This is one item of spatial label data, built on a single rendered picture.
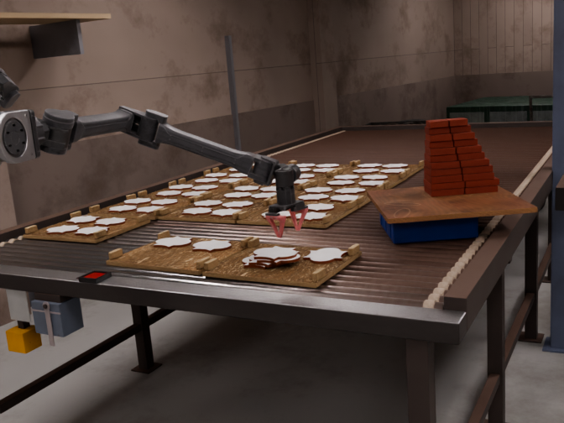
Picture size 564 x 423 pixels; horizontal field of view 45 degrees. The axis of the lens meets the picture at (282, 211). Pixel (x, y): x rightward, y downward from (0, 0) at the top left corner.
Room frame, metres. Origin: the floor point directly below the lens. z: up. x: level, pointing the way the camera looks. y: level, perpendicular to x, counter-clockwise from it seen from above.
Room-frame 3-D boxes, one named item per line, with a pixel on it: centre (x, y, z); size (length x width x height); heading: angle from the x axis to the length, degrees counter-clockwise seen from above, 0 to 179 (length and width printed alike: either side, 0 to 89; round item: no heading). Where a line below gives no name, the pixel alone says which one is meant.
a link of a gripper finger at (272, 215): (2.05, 0.01, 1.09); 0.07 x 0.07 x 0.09; 52
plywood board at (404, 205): (2.45, -0.60, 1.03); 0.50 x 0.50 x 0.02; 0
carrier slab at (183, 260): (2.38, 0.37, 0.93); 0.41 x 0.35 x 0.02; 59
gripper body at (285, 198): (2.08, -0.02, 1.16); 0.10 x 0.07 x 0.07; 142
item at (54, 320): (2.27, 0.82, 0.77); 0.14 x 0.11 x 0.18; 62
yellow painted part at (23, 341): (2.36, 0.98, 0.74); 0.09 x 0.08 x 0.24; 62
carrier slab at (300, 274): (2.16, 0.01, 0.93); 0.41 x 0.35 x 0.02; 60
